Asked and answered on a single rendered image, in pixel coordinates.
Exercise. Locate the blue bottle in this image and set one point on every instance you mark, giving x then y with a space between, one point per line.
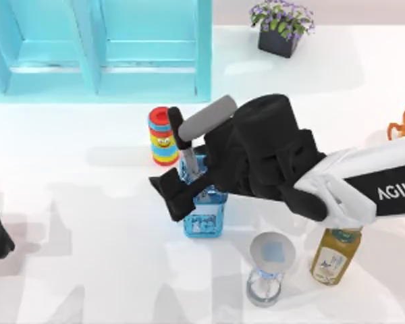
206 222

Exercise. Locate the red yellow blue striped can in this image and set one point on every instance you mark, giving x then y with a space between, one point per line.
160 148

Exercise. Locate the light blue rack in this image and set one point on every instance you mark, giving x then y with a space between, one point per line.
148 50

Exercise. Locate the purple flowers in black pot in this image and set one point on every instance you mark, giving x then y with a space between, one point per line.
278 40

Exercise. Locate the yellow bottle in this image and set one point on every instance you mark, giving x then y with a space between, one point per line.
334 260

